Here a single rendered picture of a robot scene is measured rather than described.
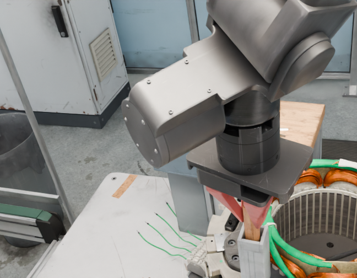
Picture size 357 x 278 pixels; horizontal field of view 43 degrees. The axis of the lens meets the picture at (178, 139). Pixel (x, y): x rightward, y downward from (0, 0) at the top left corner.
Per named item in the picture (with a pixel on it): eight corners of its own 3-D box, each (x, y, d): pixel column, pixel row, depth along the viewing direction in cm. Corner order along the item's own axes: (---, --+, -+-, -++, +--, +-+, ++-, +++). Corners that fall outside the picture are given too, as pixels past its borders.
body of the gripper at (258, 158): (284, 210, 39) (285, 146, 34) (185, 172, 44) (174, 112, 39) (314, 162, 43) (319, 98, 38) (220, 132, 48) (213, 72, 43)
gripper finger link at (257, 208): (265, 257, 45) (263, 193, 39) (204, 229, 49) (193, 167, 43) (293, 209, 49) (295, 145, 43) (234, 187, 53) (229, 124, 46)
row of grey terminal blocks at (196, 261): (202, 284, 93) (200, 271, 91) (183, 275, 96) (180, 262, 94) (227, 251, 99) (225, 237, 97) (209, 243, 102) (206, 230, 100)
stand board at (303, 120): (196, 158, 85) (194, 147, 84) (229, 105, 99) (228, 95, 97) (304, 174, 77) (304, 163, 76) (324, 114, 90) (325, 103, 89)
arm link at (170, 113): (346, 38, 28) (260, -50, 31) (191, 120, 24) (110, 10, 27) (286, 132, 38) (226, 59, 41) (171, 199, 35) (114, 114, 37)
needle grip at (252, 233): (245, 246, 50) (242, 209, 46) (245, 234, 51) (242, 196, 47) (260, 246, 49) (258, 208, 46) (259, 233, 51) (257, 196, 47)
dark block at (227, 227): (242, 215, 64) (241, 208, 63) (234, 232, 62) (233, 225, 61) (232, 213, 65) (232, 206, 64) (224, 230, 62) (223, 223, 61)
